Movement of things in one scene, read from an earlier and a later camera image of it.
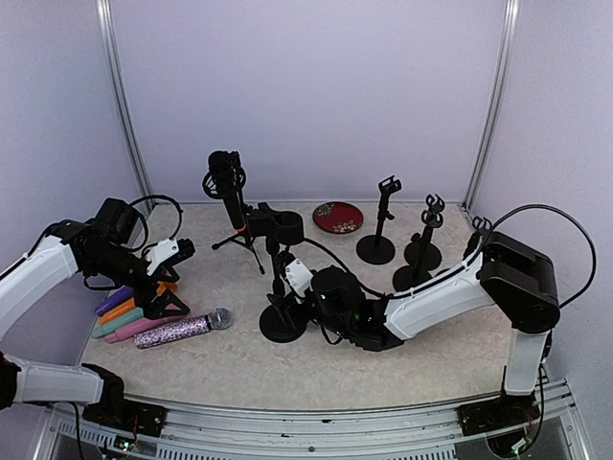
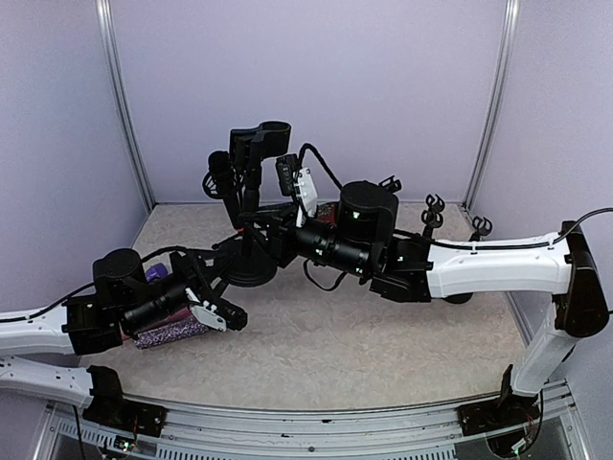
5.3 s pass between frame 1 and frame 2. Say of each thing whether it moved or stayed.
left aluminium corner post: stayed
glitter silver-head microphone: stayed
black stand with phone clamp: moved
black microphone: stayed
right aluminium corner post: stayed
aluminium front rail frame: stayed
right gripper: moved
